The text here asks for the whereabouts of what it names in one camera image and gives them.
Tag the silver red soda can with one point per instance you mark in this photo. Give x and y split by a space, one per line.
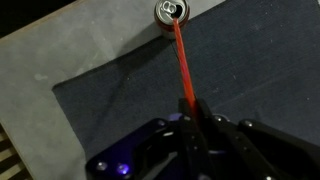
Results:
165 10

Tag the red drinking straw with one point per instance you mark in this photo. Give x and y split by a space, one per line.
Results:
184 66

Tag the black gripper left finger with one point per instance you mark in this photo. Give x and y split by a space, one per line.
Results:
193 150

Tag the dark blue cloth mat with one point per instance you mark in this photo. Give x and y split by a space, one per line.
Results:
266 66

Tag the light wooden slat-back chair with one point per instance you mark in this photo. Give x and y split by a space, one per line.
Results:
10 163

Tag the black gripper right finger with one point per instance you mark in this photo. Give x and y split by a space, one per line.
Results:
233 150

